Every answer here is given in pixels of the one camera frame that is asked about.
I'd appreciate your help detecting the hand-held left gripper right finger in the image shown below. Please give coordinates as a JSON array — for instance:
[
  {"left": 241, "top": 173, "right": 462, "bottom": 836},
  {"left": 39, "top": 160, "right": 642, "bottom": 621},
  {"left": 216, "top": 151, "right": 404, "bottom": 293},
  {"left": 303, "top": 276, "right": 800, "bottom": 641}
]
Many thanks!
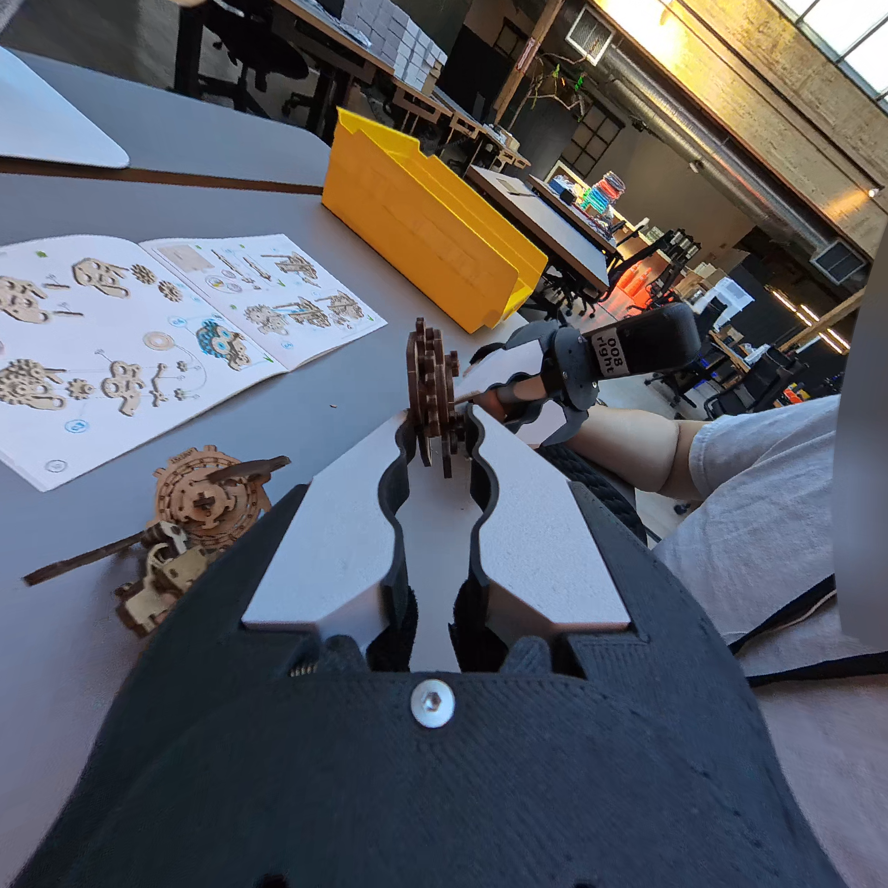
[{"left": 450, "top": 407, "right": 634, "bottom": 672}]

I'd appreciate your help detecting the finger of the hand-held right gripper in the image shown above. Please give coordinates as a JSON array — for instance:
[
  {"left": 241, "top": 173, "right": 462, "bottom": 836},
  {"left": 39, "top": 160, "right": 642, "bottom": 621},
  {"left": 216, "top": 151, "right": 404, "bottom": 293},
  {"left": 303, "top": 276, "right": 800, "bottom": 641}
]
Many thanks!
[{"left": 454, "top": 341, "right": 554, "bottom": 405}]

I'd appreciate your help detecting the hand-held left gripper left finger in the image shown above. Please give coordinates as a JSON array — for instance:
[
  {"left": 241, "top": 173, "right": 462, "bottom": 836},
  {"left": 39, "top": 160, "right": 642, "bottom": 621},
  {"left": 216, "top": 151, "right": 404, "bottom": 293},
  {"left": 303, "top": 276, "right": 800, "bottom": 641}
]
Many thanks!
[{"left": 241, "top": 411, "right": 420, "bottom": 672}]

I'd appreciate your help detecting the wooden gear assembly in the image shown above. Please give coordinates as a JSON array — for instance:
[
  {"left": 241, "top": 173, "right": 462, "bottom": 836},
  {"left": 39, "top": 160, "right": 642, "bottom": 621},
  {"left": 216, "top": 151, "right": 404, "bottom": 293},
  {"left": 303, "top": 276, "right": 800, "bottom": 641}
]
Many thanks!
[{"left": 404, "top": 318, "right": 468, "bottom": 480}]

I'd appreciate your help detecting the person's right forearm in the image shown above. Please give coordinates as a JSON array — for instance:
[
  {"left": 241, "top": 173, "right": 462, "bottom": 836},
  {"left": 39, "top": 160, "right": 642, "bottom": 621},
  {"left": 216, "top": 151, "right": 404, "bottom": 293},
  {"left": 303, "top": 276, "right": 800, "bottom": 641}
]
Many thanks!
[{"left": 570, "top": 408, "right": 705, "bottom": 502}]

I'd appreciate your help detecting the model instruction booklet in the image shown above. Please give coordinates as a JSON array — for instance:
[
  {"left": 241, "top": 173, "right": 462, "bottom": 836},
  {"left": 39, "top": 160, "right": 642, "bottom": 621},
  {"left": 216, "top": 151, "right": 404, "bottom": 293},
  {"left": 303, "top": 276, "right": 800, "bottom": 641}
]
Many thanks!
[{"left": 0, "top": 233, "right": 389, "bottom": 493}]

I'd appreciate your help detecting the dark topped desk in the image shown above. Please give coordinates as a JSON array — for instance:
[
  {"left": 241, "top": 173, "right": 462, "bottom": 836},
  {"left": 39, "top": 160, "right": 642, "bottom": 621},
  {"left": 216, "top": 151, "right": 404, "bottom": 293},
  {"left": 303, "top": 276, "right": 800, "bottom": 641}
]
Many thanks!
[{"left": 463, "top": 164, "right": 620, "bottom": 308}]

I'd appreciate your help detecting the colourful container stack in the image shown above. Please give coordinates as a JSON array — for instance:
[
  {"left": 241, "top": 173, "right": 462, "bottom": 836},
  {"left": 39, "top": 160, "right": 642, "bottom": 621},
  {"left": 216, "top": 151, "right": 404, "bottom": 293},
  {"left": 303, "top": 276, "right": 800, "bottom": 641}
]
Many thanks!
[{"left": 574, "top": 171, "right": 627, "bottom": 224}]

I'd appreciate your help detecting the yellow plastic bin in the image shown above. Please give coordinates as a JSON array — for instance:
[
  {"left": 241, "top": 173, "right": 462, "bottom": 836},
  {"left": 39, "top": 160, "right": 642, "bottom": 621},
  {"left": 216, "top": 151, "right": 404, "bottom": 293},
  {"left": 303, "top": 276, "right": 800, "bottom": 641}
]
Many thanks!
[{"left": 321, "top": 106, "right": 549, "bottom": 336}]

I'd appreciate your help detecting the stack of white boxes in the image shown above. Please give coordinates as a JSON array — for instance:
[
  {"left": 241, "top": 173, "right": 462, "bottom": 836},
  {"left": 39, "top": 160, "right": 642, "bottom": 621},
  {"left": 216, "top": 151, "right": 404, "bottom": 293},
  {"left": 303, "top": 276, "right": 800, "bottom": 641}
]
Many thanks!
[{"left": 340, "top": 0, "right": 449, "bottom": 93}]

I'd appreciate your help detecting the long wooden desk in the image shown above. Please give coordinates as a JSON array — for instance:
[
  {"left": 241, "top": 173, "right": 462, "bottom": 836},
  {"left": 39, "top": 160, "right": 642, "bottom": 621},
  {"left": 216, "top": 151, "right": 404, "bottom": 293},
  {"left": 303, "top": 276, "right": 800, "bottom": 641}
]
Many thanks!
[{"left": 173, "top": 0, "right": 448, "bottom": 143}]

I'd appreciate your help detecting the black office chair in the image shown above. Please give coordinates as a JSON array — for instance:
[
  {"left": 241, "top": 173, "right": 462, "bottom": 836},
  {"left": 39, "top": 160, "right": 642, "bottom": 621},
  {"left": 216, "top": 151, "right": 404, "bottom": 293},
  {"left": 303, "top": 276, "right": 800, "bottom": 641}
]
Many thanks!
[{"left": 200, "top": 0, "right": 310, "bottom": 117}]

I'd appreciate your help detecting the instruction sheet on stand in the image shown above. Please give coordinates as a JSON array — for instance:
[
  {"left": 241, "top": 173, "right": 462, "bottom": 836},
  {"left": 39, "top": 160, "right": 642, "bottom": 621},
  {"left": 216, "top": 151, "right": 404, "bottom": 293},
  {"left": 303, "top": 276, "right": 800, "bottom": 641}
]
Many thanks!
[{"left": 0, "top": 45, "right": 131, "bottom": 170}]

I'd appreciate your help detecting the wooden model frame with rods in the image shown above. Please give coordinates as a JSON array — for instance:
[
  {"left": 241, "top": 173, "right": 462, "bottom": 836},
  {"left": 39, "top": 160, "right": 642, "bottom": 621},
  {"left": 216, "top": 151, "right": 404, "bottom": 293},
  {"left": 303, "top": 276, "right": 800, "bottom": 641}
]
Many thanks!
[{"left": 21, "top": 444, "right": 293, "bottom": 638}]

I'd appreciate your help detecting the wall air vent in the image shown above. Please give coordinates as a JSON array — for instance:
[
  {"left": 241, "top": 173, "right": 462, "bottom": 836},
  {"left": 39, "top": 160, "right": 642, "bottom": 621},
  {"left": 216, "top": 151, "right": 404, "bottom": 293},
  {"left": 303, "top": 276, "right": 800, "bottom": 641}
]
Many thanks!
[
  {"left": 809, "top": 239, "right": 869, "bottom": 286},
  {"left": 565, "top": 6, "right": 616, "bottom": 68}
]

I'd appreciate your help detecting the metal air duct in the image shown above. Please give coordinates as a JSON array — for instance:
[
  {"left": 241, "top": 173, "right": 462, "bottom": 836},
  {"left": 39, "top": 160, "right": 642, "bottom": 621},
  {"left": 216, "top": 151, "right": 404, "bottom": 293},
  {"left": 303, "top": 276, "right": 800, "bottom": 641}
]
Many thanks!
[{"left": 595, "top": 40, "right": 835, "bottom": 259}]

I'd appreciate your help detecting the black strap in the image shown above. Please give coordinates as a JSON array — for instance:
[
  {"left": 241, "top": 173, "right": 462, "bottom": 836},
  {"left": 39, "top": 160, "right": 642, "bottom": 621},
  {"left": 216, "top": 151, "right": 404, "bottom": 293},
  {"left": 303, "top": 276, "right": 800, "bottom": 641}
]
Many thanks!
[{"left": 728, "top": 574, "right": 888, "bottom": 689}]

